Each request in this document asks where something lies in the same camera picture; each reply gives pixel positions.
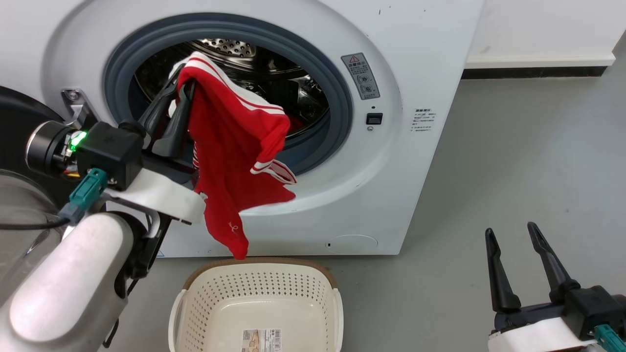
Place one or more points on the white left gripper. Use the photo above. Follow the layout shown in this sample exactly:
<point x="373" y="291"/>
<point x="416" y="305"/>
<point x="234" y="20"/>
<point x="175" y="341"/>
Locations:
<point x="164" y="195"/>

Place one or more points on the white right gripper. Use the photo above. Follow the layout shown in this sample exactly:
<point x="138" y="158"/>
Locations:
<point x="533" y="337"/>

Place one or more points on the red garment with white stripes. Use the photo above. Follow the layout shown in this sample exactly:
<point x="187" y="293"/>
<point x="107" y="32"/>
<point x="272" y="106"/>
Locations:
<point x="230" y="146"/>

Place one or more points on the steel washing machine drum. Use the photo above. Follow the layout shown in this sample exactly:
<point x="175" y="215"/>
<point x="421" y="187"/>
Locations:
<point x="305" y="95"/>

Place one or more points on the black glass washing machine door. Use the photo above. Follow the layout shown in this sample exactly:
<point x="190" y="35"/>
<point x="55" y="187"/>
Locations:
<point x="14" y="115"/>

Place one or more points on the cream perforated laundry basket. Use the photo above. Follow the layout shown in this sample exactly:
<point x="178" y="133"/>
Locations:
<point x="254" y="284"/>

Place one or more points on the white front-load washing machine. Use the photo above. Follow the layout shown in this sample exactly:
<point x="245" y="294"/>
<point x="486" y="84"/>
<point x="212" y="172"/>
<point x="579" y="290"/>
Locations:
<point x="415" y="73"/>

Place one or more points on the metal door hinge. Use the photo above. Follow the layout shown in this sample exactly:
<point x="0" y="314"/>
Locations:
<point x="74" y="100"/>

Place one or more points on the black cylindrical motor silver rim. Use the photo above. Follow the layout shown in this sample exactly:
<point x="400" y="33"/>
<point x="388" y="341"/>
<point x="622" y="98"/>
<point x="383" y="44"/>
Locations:
<point x="46" y="148"/>

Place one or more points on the grey rubber door gasket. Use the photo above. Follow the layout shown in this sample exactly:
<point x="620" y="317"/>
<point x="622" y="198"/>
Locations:
<point x="338" y="83"/>

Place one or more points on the round filter cover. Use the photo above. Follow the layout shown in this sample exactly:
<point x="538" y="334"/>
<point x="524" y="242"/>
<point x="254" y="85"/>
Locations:
<point x="352" y="244"/>

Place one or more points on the white text sticker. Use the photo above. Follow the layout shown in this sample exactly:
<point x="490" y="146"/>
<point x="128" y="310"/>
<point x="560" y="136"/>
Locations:
<point x="423" y="120"/>

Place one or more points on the grey warning sticker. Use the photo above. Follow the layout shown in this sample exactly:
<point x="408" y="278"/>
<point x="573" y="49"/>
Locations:
<point x="361" y="76"/>

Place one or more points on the black baseboard strip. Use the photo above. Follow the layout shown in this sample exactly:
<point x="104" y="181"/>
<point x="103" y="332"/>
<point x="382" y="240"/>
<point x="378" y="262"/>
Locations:
<point x="533" y="72"/>

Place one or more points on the paper label with barcode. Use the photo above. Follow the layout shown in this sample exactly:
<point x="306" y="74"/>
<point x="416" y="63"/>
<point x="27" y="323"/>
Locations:
<point x="261" y="340"/>

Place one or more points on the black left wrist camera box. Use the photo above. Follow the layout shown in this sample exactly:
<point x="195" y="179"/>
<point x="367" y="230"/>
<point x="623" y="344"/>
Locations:
<point x="110" y="151"/>

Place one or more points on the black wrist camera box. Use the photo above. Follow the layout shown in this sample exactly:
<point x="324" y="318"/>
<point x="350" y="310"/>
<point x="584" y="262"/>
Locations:
<point x="110" y="151"/>
<point x="599" y="308"/>

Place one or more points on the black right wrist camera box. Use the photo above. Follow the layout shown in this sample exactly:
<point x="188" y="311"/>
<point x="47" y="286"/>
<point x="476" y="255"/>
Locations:
<point x="599" y="308"/>

